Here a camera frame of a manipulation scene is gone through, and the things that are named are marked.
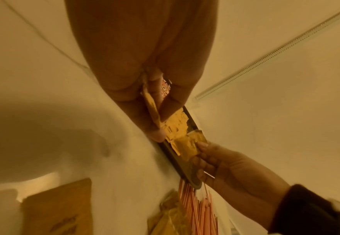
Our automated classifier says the person's left hand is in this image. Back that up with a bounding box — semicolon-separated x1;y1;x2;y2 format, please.
64;0;219;143

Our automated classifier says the dark brown tray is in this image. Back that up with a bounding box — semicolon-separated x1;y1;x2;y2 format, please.
156;105;203;190

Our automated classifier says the black right wristband with markers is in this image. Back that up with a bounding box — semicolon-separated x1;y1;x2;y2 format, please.
268;183;340;235

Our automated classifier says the pile of orange stick packets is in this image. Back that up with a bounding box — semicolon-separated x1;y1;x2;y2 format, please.
178;178;219;235

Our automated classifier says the person's right hand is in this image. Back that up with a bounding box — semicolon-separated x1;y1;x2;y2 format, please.
191;141;292;230

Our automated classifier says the red Nescafe sachets group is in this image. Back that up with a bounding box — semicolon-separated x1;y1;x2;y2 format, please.
159;79;173;98

